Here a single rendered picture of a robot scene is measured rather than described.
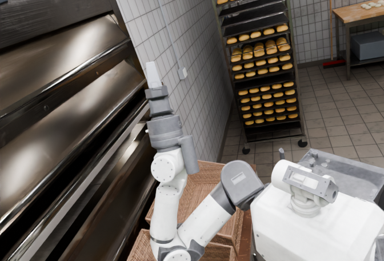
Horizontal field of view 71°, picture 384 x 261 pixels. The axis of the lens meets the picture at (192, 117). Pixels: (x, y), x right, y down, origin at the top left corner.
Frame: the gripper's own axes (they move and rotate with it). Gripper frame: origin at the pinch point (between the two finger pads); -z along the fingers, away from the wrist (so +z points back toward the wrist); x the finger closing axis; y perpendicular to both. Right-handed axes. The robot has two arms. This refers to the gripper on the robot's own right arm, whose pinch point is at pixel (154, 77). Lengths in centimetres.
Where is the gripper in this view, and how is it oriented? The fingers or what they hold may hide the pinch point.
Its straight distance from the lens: 71.0
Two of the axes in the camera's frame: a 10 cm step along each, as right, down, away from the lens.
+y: -9.8, 2.1, -0.7
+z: 2.0, 9.8, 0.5
